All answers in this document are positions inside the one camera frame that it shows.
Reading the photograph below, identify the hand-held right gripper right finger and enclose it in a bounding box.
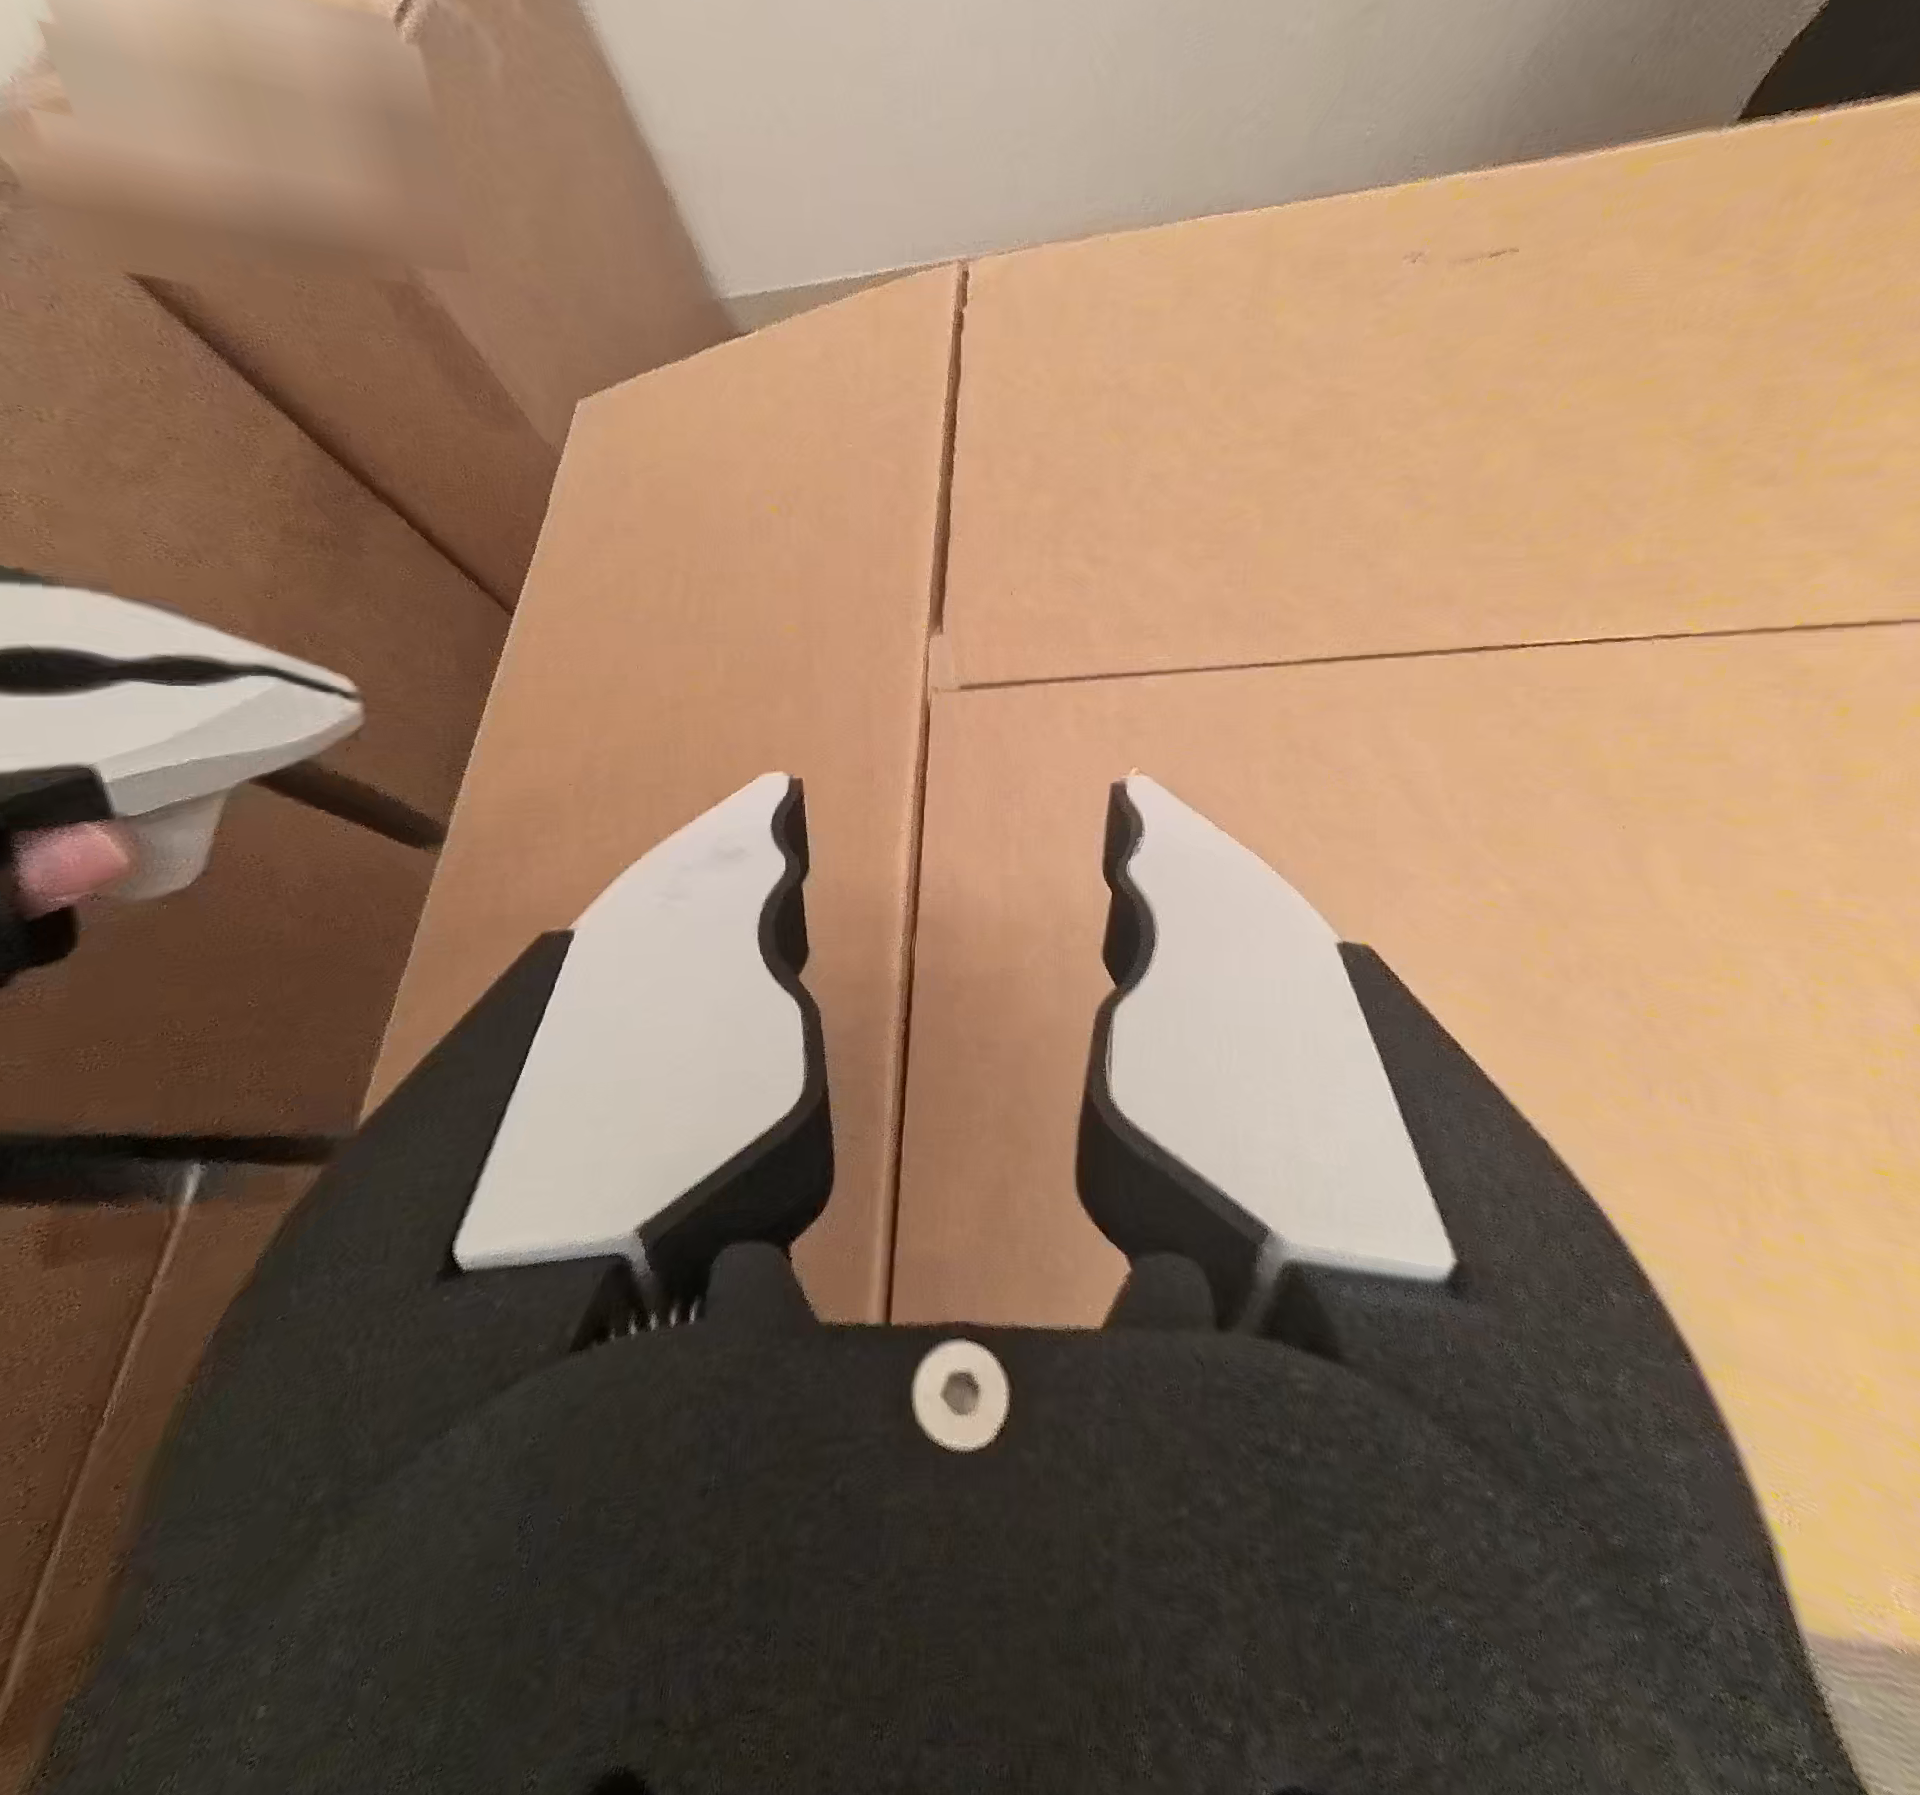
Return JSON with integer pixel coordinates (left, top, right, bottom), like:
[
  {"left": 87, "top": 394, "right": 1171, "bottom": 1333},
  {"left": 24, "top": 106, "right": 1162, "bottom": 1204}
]
[{"left": 1076, "top": 772, "right": 1460, "bottom": 1299}]

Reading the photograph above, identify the tall cardboard box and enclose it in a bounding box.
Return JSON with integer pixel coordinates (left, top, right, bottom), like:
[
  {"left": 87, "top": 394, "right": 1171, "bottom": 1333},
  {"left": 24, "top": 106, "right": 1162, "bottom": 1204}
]
[{"left": 0, "top": 0, "right": 740, "bottom": 613}]

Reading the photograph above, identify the large cardboard box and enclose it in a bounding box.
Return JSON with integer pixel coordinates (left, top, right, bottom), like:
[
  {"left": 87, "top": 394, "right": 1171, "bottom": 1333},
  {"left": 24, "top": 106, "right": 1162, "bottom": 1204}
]
[{"left": 364, "top": 92, "right": 1920, "bottom": 1637}]

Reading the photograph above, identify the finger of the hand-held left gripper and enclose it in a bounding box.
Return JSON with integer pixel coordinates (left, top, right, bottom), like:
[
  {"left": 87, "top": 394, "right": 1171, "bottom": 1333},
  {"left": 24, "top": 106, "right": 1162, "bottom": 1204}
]
[
  {"left": 0, "top": 572, "right": 350, "bottom": 692},
  {"left": 0, "top": 665, "right": 368, "bottom": 907}
]

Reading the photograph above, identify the person's left hand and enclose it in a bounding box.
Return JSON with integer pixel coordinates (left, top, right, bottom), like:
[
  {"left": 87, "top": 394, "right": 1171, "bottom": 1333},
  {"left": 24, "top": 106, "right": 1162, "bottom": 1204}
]
[{"left": 19, "top": 829, "right": 139, "bottom": 916}]

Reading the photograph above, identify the brown cardboard box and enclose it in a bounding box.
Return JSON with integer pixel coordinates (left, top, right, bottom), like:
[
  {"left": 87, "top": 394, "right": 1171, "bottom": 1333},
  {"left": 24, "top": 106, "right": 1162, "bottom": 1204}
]
[{"left": 0, "top": 174, "right": 518, "bottom": 1767}]

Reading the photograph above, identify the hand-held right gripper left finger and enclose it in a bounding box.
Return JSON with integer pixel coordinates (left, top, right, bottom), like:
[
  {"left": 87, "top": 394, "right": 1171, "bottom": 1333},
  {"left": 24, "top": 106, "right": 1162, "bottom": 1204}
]
[{"left": 452, "top": 772, "right": 835, "bottom": 1285}]

